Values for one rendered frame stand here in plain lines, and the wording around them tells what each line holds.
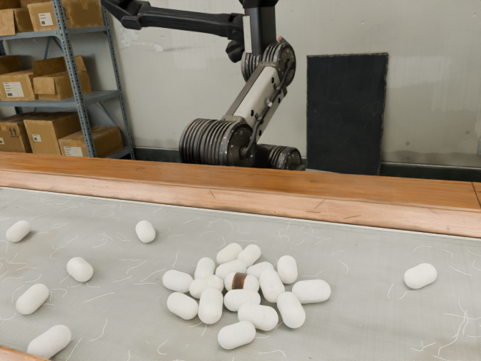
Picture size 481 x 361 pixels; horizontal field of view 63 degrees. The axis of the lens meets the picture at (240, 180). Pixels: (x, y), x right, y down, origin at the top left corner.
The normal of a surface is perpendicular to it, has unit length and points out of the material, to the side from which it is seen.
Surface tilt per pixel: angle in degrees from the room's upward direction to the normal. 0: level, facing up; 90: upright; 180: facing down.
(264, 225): 0
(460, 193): 0
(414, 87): 90
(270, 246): 0
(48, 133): 90
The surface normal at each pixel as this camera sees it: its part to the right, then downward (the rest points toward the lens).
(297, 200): -0.30, -0.37
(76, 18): 0.92, 0.08
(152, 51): -0.39, 0.38
